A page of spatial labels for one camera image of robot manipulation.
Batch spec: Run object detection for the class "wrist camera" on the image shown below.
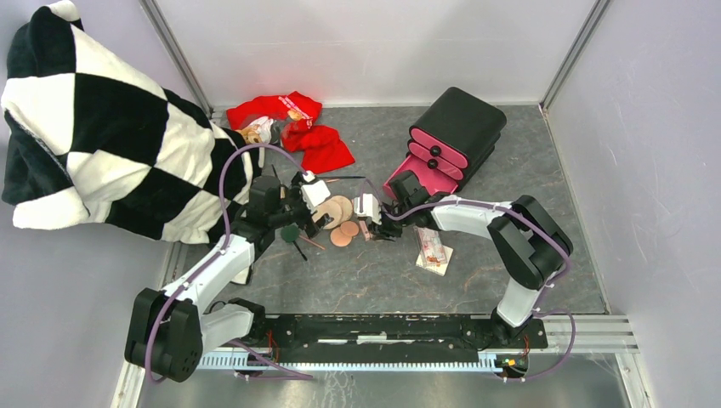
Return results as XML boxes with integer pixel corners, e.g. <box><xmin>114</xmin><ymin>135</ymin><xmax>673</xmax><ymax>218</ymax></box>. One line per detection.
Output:
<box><xmin>300</xmin><ymin>171</ymin><xmax>331</xmax><ymax>213</ymax></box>
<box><xmin>353</xmin><ymin>193</ymin><xmax>382</xmax><ymax>225</ymax></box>

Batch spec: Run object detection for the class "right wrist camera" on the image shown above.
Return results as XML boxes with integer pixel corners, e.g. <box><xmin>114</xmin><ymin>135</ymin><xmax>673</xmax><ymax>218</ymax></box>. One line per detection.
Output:
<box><xmin>353</xmin><ymin>193</ymin><xmax>382</xmax><ymax>225</ymax></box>

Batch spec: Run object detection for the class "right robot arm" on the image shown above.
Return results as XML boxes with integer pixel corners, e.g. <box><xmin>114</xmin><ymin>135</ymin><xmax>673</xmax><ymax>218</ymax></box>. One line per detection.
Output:
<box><xmin>353</xmin><ymin>171</ymin><xmax>573</xmax><ymax>347</ymax></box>

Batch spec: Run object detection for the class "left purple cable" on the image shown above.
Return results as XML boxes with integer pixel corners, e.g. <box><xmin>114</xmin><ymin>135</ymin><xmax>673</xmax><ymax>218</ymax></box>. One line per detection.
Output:
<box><xmin>143</xmin><ymin>143</ymin><xmax>316</xmax><ymax>385</ymax></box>

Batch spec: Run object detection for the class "pink makeup package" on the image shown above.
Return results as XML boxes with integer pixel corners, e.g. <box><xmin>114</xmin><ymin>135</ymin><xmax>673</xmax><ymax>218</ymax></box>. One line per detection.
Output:
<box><xmin>414</xmin><ymin>227</ymin><xmax>446</xmax><ymax>263</ymax></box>

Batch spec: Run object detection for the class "black white checkered blanket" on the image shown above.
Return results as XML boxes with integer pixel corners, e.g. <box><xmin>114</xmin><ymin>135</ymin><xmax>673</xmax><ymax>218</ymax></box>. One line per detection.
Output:
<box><xmin>1</xmin><ymin>1</ymin><xmax>264</xmax><ymax>244</ymax></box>

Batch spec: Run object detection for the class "rose pencil near mirror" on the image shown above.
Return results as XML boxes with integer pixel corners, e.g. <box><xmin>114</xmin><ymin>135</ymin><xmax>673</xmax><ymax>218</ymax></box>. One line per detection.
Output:
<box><xmin>299</xmin><ymin>235</ymin><xmax>326</xmax><ymax>251</ymax></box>

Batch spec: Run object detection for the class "small plush doll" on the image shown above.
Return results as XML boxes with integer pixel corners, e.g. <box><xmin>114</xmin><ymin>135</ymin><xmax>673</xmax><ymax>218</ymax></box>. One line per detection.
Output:
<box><xmin>237</xmin><ymin>116</ymin><xmax>282</xmax><ymax>145</ymax></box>

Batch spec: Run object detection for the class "black pink drawer organizer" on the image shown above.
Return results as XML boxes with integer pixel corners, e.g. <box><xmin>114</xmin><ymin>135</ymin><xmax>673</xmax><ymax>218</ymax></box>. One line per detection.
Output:
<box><xmin>391</xmin><ymin>87</ymin><xmax>507</xmax><ymax>195</ymax></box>

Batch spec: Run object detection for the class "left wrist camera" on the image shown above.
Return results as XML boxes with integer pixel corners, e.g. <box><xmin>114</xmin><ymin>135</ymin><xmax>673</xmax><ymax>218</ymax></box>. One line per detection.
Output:
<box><xmin>300</xmin><ymin>171</ymin><xmax>331</xmax><ymax>213</ymax></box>

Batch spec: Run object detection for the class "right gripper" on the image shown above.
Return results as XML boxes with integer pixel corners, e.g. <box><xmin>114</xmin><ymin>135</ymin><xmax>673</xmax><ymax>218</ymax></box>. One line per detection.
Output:
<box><xmin>368</xmin><ymin>201</ymin><xmax>413</xmax><ymax>242</ymax></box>

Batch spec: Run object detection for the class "green round mirror brush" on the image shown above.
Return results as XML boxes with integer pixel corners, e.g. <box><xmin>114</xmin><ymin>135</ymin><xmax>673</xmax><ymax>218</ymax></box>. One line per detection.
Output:
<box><xmin>281</xmin><ymin>224</ymin><xmax>308</xmax><ymax>262</ymax></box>

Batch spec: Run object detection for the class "red cloth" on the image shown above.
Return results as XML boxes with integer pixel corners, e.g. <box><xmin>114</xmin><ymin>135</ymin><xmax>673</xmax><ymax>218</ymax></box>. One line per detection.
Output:
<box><xmin>226</xmin><ymin>92</ymin><xmax>355</xmax><ymax>173</ymax></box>

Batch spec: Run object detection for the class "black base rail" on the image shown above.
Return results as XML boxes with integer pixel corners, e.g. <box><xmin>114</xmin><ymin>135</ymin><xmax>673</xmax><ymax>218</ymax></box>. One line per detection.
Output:
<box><xmin>241</xmin><ymin>314</ymin><xmax>548</xmax><ymax>365</ymax></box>

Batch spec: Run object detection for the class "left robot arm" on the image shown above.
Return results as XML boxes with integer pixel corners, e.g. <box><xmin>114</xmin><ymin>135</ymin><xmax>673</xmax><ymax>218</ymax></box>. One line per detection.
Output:
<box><xmin>124</xmin><ymin>173</ymin><xmax>331</xmax><ymax>383</ymax></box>

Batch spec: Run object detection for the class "orange round sponge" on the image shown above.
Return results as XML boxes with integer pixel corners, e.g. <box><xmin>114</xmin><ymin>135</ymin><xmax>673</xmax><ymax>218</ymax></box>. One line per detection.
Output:
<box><xmin>339</xmin><ymin>220</ymin><xmax>360</xmax><ymax>237</ymax></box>
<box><xmin>330</xmin><ymin>228</ymin><xmax>353</xmax><ymax>247</ymax></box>

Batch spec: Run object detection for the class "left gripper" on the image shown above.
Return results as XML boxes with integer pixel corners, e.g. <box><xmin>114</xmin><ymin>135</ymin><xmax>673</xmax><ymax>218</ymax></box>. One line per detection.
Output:
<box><xmin>269</xmin><ymin>172</ymin><xmax>333</xmax><ymax>238</ymax></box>

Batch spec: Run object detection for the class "large beige powder puff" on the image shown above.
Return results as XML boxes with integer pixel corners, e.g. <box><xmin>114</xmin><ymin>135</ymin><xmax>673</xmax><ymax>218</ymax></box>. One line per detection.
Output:
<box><xmin>312</xmin><ymin>200</ymin><xmax>343</xmax><ymax>230</ymax></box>

